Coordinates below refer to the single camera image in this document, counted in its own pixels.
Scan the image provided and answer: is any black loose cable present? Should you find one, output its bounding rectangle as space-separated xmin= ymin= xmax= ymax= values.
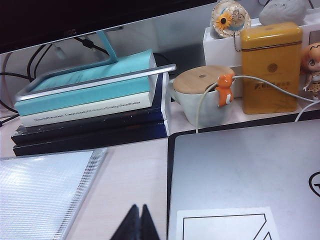
xmin=0 ymin=43 xmax=55 ymax=126

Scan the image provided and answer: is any grey plush toy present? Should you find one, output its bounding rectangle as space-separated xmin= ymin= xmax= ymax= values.
xmin=258 ymin=0 xmax=310 ymax=26

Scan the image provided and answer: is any straw hat sunflower ornament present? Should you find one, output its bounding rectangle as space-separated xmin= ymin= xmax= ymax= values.
xmin=212 ymin=0 xmax=252 ymax=53

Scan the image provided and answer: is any white spine book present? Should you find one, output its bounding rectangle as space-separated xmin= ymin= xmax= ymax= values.
xmin=18 ymin=89 xmax=154 ymax=128

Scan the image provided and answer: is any teal cover book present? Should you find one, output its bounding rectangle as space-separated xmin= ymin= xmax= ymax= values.
xmin=13 ymin=48 xmax=157 ymax=117

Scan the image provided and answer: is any black monitor cable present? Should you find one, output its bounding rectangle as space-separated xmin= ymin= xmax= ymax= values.
xmin=78 ymin=35 xmax=111 ymax=57

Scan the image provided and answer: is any silver laptop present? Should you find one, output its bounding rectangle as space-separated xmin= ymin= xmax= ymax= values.
xmin=169 ymin=119 xmax=320 ymax=240

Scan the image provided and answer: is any teal and silver monitor stand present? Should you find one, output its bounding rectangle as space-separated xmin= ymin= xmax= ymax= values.
xmin=14 ymin=30 xmax=178 ymax=103

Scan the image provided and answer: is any orange cat cable holder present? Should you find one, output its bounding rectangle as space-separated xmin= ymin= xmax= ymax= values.
xmin=215 ymin=73 xmax=236 ymax=109

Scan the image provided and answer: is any yellow rectangular tin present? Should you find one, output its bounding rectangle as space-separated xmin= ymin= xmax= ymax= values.
xmin=239 ymin=21 xmax=305 ymax=115

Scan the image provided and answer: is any large black computer monitor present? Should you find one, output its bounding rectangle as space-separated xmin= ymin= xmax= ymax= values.
xmin=0 ymin=0 xmax=219 ymax=55

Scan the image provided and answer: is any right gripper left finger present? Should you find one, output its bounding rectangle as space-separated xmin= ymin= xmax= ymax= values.
xmin=120 ymin=203 xmax=141 ymax=240

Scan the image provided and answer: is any white ceramic mug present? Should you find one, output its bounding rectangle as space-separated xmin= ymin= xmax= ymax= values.
xmin=167 ymin=77 xmax=227 ymax=126

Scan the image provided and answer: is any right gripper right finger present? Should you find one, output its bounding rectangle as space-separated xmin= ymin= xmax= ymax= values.
xmin=140 ymin=204 xmax=161 ymax=240

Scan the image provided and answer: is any orange haired anime figurine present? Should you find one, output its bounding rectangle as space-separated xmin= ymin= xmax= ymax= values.
xmin=299 ymin=42 xmax=320 ymax=102

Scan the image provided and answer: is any round wooden mug lid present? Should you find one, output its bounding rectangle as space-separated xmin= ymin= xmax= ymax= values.
xmin=172 ymin=64 xmax=237 ymax=95

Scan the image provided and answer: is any white desk organizer box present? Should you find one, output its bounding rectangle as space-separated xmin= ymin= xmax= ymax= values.
xmin=202 ymin=17 xmax=320 ymax=74

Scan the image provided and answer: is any white charging cable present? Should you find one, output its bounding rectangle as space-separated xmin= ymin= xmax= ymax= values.
xmin=194 ymin=73 xmax=320 ymax=134

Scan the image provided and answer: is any transparent plastic zipper file bag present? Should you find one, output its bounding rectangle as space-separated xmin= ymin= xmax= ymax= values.
xmin=0 ymin=147 xmax=109 ymax=240

